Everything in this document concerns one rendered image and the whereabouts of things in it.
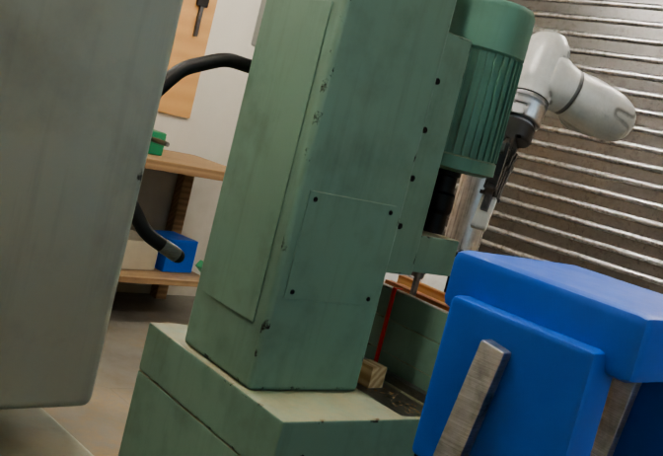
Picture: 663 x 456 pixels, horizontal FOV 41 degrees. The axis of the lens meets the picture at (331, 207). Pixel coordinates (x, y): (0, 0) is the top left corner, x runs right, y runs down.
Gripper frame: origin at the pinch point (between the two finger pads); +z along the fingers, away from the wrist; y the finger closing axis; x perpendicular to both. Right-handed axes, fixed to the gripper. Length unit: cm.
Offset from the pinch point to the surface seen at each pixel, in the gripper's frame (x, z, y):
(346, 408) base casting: -3, 47, 30
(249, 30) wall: -222, -148, -257
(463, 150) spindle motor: -2.4, -2.2, 24.1
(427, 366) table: 3.0, 34.1, 12.5
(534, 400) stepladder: 30, 46, 108
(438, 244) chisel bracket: -3.2, 12.3, 12.4
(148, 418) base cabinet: -38, 61, 21
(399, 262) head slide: -6.1, 20.2, 22.3
